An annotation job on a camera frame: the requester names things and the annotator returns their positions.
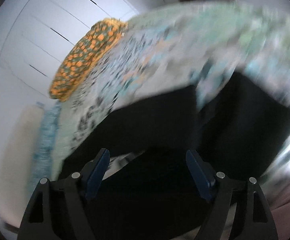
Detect teal floral pillow near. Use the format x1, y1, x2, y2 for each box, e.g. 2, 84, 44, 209
27, 102, 61, 195

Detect orange floral folded quilt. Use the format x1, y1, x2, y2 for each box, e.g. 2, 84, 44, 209
48, 18, 128, 102

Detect floral bed sheet mattress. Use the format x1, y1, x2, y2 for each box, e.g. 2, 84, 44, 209
51, 2, 290, 179

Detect black pants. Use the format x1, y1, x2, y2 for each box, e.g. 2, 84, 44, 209
59, 73, 290, 239

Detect beige padded headboard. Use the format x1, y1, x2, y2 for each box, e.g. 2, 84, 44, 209
0, 105, 44, 228

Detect white wardrobe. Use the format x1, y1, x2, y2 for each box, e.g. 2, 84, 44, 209
0, 0, 136, 96

